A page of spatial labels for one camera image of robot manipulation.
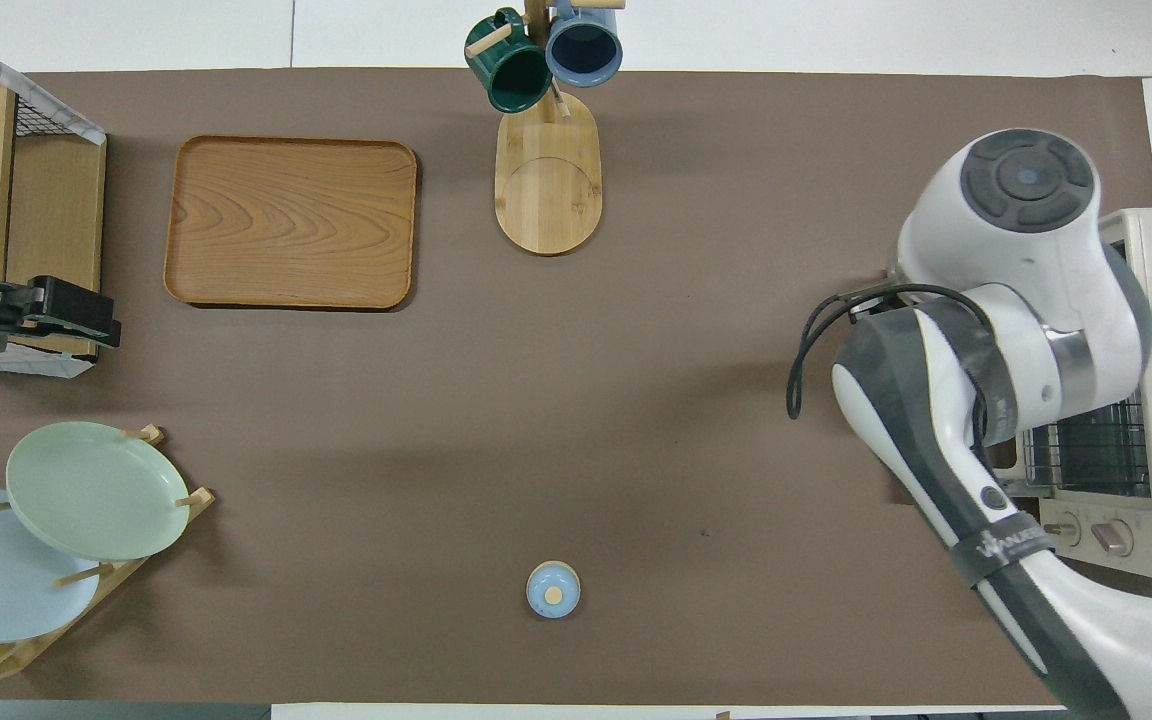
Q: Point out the metal oven rack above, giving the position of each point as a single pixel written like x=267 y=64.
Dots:
x=1086 y=450

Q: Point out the silver oven knob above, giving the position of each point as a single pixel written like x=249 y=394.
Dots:
x=1064 y=528
x=1112 y=538

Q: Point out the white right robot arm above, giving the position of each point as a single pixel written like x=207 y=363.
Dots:
x=1026 y=260

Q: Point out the rectangular wooden tray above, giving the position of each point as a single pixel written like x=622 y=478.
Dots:
x=291 y=220

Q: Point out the dark green mug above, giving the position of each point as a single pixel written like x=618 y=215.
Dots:
x=511 y=75

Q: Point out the wooden mug tree stand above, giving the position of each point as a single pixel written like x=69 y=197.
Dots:
x=548 y=190

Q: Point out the brown table mat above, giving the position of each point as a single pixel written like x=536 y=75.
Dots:
x=586 y=400

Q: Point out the wooden plate rack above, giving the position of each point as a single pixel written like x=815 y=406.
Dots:
x=126 y=575

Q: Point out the pale green plate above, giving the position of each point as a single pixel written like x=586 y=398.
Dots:
x=96 y=490

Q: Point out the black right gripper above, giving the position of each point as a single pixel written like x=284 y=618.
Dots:
x=864 y=302

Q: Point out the blue mug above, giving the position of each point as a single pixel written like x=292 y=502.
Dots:
x=584 y=50

